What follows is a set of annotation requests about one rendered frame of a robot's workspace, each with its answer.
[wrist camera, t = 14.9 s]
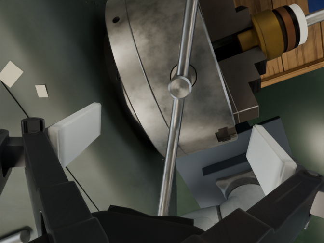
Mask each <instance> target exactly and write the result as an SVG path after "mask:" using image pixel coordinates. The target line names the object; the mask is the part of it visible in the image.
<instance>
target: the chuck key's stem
mask: <svg viewBox="0 0 324 243"><path fill-rule="evenodd" d="M191 88H192V76H191V74H190V73H189V74H188V76H185V75H176V73H175V74H174V76H173V77H172V79H171V81H170V82H169V85H168V91H169V94H170V95H171V96H172V97H173V98H175V99H178V100H181V99H185V98H187V97H188V96H189V95H190V93H191Z"/></svg>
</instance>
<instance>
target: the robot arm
mask: <svg viewBox="0 0 324 243"><path fill-rule="evenodd" d="M21 129H22V137H9V131H8V130H6V129H0V196H1V193H2V191H3V189H4V187H5V184H6V182H7V180H8V178H9V176H10V173H11V171H12V168H21V167H24V169H25V175H26V180H27V186H28V191H29V195H30V200H31V205H32V210H33V215H34V219H35V224H36V229H37V233H38V238H36V239H34V240H32V241H30V242H28V243H292V242H293V241H294V239H295V238H296V237H297V236H298V235H299V233H300V232H301V231H302V230H303V228H304V227H305V228H304V229H305V230H307V227H308V225H309V222H310V219H311V216H312V215H315V216H318V217H321V218H324V177H323V176H322V175H321V174H319V173H317V172H315V171H312V170H307V169H305V168H304V166H303V165H301V163H300V162H298V160H297V159H296V158H295V157H293V156H292V155H290V154H287V153H286V152H285V151H284V150H283V149H282V147H281V146H280V145H279V144H278V143H277V142H276V141H275V140H274V139H273V137H272V136H271V135H270V134H269V133H268V132H267V131H266V130H265V129H264V127H263V126H262V125H256V124H255V125H253V129H252V133H251V137H250V141H249V145H248V150H247V154H246V157H247V159H248V161H249V163H250V165H251V167H252V168H251V169H248V170H246V171H243V172H240V173H237V174H234V175H230V176H228V177H224V178H218V179H217V180H216V185H217V186H218V187H219V188H220V189H221V191H222V193H223V195H224V197H225V199H226V201H224V202H223V203H222V204H220V205H217V206H211V207H206V208H202V209H198V210H195V211H191V212H188V213H186V214H183V215H181V216H150V215H147V214H144V213H142V212H139V211H137V210H134V209H131V208H126V207H121V206H115V205H110V206H109V208H108V210H107V211H98V212H93V213H91V212H90V210H89V208H88V206H87V204H86V202H85V200H84V199H83V197H82V195H81V193H80V191H79V189H78V187H77V185H76V183H75V181H74V180H73V181H69V180H68V178H67V176H66V174H65V172H64V170H63V169H64V168H65V167H66V166H67V165H68V164H69V163H71V162H72V161H73V160H74V159H75V158H76V157H77V156H78V155H79V154H80V153H81V152H82V151H83V150H84V149H86V148H87V147H88V146H89V145H90V144H91V143H92V142H93V141H94V140H95V139H96V138H97V137H98V136H100V131H101V104H100V103H96V102H94V103H92V104H90V105H88V106H86V107H85V108H83V109H81V110H79V111H77V112H76V113H74V114H72V115H70V116H68V117H66V118H65V119H63V120H61V121H59V122H56V123H54V124H52V125H51V126H49V127H47V128H45V119H43V118H37V117H31V118H25V119H22V120H21Z"/></svg>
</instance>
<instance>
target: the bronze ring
mask: <svg viewBox="0 0 324 243"><path fill-rule="evenodd" d="M250 16H251V21H252V26H251V27H248V28H246V29H243V30H241V31H238V32H236V33H234V34H232V40H233V44H234V48H235V51H236V54H241V53H243V52H246V51H248V50H251V49H253V48H256V47H260V48H261V50H262V52H263V54H264V55H265V57H266V59H267V61H270V60H273V59H275V58H278V57H281V56H282V54H283V53H286V52H288V51H291V50H293V49H294V48H297V47H298V45H299V43H300V28H299V23H298V20H297V17H296V15H295V13H294V11H293V10H292V9H291V8H290V7H289V6H287V5H285V6H282V7H278V8H275V9H273V10H272V11H271V10H270V9H266V10H264V11H261V12H259V13H257V14H254V15H251V14H250Z"/></svg>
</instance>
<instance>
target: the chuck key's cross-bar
mask: <svg viewBox="0 0 324 243"><path fill-rule="evenodd" d="M198 4H199V0H186V1H185V9H184V17H183V25H182V32H181V40H180V47H179V55H178V63H177V70H176V75H185V76H188V74H189V65H190V58H191V51H192V45H193V38H194V31H195V24H196V17H197V10H198ZM184 102H185V99H181V100H178V99H175V98H173V104H172V112H171V119H170V127H169V134H168V140H167V148H166V155H165V161H164V168H163V175H162V185H161V192H160V198H159V205H158V212H157V215H158V216H168V212H169V205H170V199H171V192H172V185H173V179H174V172H175V165H176V156H177V149H178V142H179V136H180V129H181V122H182V115H183V108H184Z"/></svg>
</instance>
